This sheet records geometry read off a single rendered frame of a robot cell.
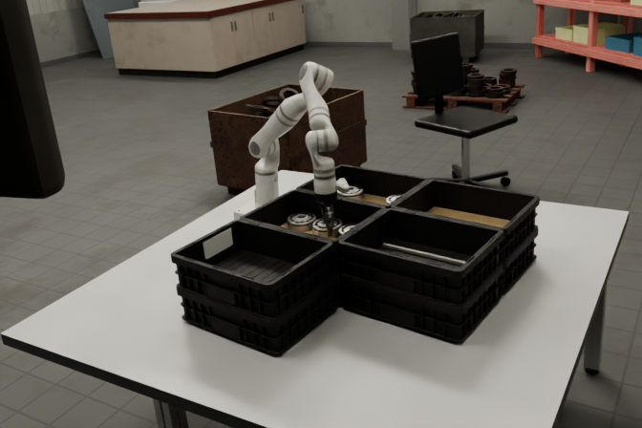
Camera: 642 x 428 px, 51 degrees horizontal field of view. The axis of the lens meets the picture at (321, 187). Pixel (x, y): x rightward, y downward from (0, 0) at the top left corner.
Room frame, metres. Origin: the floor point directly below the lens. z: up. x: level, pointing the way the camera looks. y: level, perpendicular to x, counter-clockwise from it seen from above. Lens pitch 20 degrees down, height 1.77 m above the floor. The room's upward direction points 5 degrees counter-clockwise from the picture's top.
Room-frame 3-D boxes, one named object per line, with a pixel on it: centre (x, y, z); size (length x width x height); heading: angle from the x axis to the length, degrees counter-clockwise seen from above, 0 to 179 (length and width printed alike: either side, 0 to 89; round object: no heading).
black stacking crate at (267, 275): (1.80, 0.22, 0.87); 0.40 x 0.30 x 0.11; 52
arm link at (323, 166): (2.06, -0.01, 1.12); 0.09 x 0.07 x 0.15; 91
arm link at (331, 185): (2.06, -0.03, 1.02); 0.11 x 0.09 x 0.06; 96
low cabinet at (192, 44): (11.04, 1.54, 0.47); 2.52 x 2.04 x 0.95; 148
